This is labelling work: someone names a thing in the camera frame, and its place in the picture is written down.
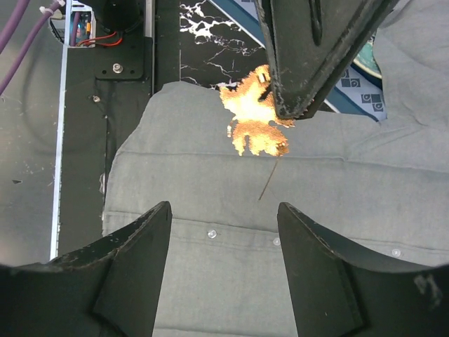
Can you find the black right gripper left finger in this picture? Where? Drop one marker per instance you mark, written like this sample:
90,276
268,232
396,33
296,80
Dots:
109,288

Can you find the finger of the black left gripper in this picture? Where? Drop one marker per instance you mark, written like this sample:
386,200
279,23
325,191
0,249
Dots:
310,43

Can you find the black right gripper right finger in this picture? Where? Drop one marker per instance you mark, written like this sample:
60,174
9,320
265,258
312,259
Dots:
341,288

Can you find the gold leaf brooch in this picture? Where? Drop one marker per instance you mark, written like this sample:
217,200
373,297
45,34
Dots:
254,125

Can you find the grey button shirt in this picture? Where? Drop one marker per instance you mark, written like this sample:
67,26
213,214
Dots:
383,185

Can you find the teal patterned plate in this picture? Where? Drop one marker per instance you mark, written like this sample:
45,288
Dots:
365,59

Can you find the blue patterned placemat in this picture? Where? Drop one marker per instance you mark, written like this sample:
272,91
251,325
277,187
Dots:
356,92

